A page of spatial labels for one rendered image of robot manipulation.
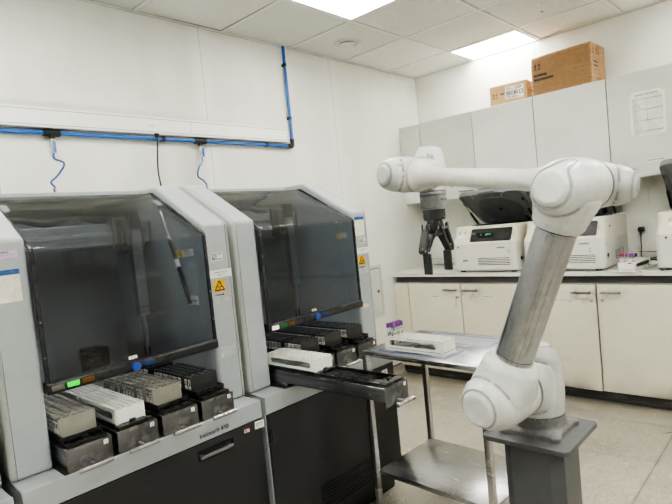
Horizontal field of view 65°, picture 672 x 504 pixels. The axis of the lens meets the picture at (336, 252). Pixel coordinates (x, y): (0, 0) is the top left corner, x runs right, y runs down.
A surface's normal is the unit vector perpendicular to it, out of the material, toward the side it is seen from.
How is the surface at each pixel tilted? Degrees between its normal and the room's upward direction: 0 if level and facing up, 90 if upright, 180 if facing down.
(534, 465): 90
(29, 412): 90
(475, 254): 90
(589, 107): 90
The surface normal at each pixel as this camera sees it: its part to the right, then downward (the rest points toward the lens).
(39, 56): 0.73, -0.04
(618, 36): -0.68, 0.11
